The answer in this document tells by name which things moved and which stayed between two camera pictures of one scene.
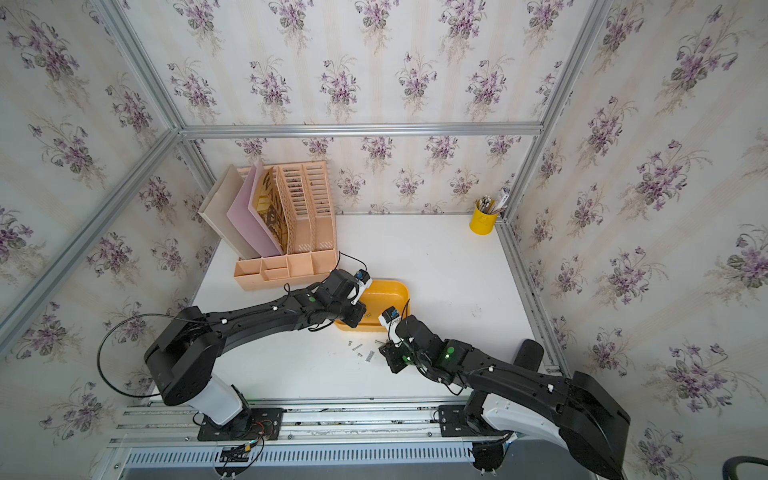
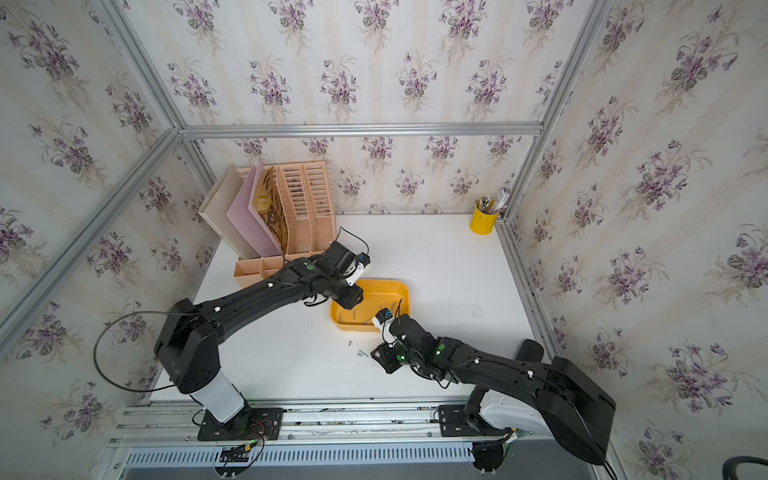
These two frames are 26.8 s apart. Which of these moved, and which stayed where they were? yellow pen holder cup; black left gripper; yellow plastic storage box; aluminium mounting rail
Moved: black left gripper
Stayed: yellow plastic storage box; yellow pen holder cup; aluminium mounting rail
